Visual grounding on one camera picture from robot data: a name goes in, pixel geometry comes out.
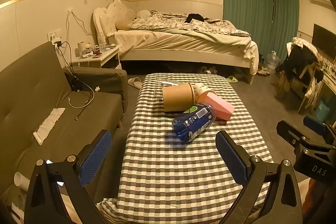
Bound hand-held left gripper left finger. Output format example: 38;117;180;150
24;130;112;224

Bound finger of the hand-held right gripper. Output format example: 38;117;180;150
276;120;319;152
303;115;336;147

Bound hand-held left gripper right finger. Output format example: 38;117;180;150
215;131;305;224

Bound blue snack can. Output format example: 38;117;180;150
172;103;216;143

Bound person's right forearm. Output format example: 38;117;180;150
302;177;336;224

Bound white patterned paper cup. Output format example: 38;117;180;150
192;83;214;102

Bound brown paper cup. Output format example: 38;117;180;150
162;83;197;112

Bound clear plastic cup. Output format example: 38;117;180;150
155;76;185;100

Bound blue bin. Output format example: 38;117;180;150
315;97;333;123

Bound wooden chair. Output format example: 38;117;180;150
278;42;325;113

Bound pink box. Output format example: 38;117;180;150
197;92;235;121

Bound white folded tissue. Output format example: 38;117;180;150
33;108;66;146

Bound checked tablecloth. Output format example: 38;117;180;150
96;73;275;224

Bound pile of clothes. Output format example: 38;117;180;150
279;37;325;102

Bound water jug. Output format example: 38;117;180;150
267;50;279;70

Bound television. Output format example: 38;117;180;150
312;24;336;60

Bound grey sofa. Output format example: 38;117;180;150
0;42;129;224

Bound white bedside table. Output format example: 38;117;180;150
76;44;123;70

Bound clear plastic bottle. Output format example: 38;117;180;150
97;32;107;53

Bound bed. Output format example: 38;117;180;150
93;0;260;84

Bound pillow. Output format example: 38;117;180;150
115;11;137;30

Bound patterned duvet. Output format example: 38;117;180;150
127;11;251;39

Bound black garment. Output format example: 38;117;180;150
185;13;206;23

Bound black charger cable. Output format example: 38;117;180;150
57;41;95;121

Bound wall socket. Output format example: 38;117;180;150
47;28;63;42

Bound white wall cable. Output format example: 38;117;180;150
65;10;94;39

